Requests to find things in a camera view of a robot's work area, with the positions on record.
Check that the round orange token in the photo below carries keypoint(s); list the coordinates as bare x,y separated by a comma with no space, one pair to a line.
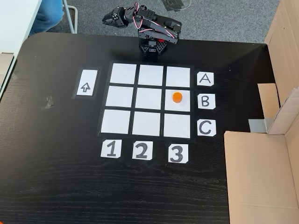
177,96

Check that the white grid with black tape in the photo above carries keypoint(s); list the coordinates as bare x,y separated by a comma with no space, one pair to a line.
147,98

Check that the person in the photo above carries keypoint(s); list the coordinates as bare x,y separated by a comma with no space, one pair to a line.
44,16

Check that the white arrow paper sheet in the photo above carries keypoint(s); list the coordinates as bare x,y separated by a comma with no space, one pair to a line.
92,89

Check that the white desk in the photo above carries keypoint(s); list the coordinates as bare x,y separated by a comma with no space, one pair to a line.
14,23

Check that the clear tape scrap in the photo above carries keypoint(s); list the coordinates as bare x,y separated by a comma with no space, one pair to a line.
47,103

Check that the paper sheet letter A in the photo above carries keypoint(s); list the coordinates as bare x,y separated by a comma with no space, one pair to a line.
205,79

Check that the paper sheet letter B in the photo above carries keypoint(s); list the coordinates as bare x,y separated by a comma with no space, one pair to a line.
206,101

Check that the paper sheet number 1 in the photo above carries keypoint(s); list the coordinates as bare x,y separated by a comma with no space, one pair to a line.
111,148

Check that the paper sheet number 2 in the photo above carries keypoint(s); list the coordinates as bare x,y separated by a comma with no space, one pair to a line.
142,150

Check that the paper sheet letter C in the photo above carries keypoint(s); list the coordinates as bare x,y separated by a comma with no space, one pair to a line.
206,127

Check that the paper sheet number 3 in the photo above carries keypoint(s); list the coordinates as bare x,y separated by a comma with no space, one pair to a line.
178,153

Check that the short grey tape piece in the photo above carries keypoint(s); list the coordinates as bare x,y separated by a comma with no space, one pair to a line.
256,125

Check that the brown cardboard screen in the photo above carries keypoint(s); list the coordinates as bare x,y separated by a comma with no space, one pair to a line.
257,175

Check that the white metal frame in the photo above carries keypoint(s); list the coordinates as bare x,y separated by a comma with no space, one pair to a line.
70,18

